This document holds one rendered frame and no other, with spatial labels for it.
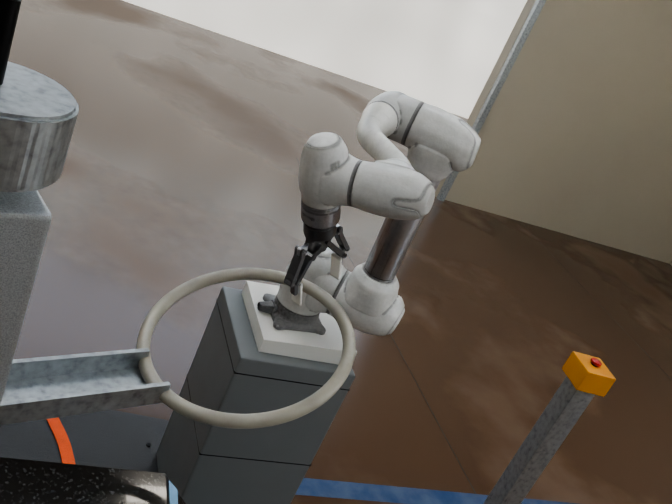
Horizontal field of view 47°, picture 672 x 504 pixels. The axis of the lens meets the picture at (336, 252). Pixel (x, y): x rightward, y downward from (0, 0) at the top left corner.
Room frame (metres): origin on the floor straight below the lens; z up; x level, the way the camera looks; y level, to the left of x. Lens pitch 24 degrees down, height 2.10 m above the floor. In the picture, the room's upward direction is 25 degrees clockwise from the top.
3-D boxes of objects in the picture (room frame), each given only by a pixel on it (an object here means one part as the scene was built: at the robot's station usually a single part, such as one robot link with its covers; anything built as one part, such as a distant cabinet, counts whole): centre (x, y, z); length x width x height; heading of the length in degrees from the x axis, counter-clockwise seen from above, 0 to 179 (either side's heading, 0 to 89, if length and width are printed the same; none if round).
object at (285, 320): (2.21, 0.06, 0.88); 0.22 x 0.18 x 0.06; 120
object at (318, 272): (2.21, 0.03, 1.02); 0.18 x 0.16 x 0.22; 83
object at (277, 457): (2.22, 0.04, 0.40); 0.50 x 0.50 x 0.80; 27
